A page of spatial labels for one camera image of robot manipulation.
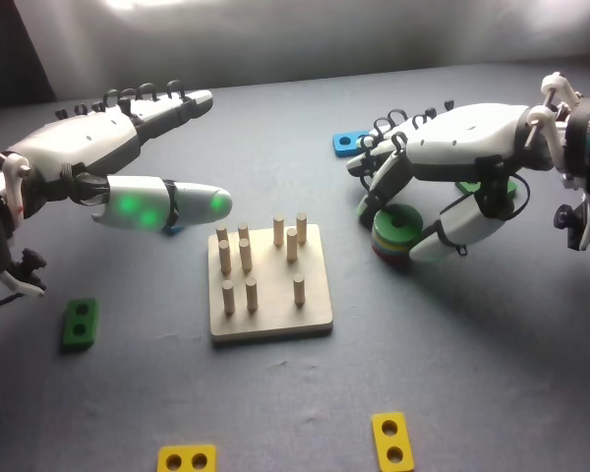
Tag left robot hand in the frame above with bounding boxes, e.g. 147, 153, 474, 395
2, 80, 233, 232

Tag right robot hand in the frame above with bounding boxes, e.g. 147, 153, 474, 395
346, 100, 532, 265

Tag coloured rings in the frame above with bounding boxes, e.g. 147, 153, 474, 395
371, 205, 425, 272

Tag green flat block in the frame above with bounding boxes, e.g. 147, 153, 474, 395
454, 179, 518, 203

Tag blue rectangular block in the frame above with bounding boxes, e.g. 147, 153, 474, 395
331, 130, 375, 158

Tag green two-hole block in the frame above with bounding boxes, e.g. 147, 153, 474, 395
60, 297, 99, 353

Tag wooden peg board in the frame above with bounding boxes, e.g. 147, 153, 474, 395
206, 211, 335, 348

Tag yellow two-hole block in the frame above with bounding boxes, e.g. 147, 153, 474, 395
156, 444, 217, 472
371, 411, 415, 472

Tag black backdrop panel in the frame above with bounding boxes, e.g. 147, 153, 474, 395
0, 0, 56, 112

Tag grey table cloth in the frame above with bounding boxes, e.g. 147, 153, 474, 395
0, 61, 590, 472

